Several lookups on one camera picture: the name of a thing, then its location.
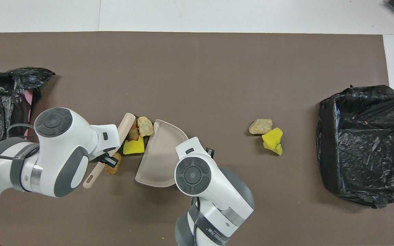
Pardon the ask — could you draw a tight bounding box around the large yellow green sponge piece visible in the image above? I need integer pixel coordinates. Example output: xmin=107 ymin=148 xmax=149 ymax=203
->
xmin=262 ymin=127 xmax=283 ymax=151

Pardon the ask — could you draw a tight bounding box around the pale beige foam chunk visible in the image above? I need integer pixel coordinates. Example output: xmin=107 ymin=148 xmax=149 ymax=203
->
xmin=137 ymin=117 xmax=154 ymax=137

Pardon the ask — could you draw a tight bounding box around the tan stone-like chunk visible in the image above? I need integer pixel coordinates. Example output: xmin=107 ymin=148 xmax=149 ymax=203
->
xmin=249 ymin=119 xmax=273 ymax=135

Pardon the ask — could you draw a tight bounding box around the orange striped bread piece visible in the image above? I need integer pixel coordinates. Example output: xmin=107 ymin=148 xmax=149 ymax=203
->
xmin=129 ymin=121 xmax=139 ymax=141

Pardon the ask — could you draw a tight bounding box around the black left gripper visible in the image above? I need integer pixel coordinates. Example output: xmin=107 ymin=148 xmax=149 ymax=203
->
xmin=90 ymin=153 xmax=119 ymax=168

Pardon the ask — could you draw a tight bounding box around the beige handled black bristle brush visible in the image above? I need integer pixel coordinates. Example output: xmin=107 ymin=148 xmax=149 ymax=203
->
xmin=83 ymin=113 xmax=136 ymax=189

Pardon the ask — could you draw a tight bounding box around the brown cork-like roll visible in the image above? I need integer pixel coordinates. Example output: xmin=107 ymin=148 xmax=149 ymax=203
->
xmin=105 ymin=152 xmax=122 ymax=175

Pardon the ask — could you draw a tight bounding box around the black bag lined blue bin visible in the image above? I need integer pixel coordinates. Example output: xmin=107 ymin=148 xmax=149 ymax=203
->
xmin=316 ymin=85 xmax=394 ymax=209

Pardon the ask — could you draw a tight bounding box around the brown table mat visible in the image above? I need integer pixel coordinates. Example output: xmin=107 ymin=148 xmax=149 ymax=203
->
xmin=0 ymin=32 xmax=394 ymax=246

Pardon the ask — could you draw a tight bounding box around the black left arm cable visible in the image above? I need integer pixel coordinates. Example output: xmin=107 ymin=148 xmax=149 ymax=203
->
xmin=0 ymin=122 xmax=37 ymax=163

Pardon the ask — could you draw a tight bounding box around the beige plastic dustpan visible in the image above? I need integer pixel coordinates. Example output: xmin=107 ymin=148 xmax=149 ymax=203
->
xmin=135 ymin=119 xmax=189 ymax=188

